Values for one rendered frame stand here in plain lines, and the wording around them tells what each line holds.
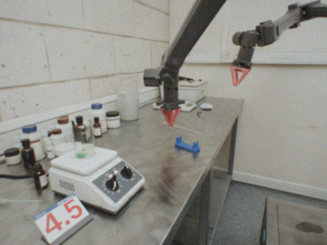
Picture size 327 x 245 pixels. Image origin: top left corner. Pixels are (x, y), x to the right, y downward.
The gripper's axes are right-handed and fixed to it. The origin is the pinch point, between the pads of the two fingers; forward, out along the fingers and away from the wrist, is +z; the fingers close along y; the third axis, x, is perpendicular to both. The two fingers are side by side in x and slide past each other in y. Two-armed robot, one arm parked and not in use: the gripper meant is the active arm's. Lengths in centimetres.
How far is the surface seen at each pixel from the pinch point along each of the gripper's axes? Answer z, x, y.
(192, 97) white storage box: 3, -39, -67
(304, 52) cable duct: -29, 16, -119
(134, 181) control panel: 4.5, 16.2, 31.3
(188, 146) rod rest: 6.8, 9.3, 0.1
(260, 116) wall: 20, -6, -116
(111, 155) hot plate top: -0.9, 9.3, 33.0
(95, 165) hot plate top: -0.9, 11.1, 38.4
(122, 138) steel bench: 7.8, -18.2, 10.3
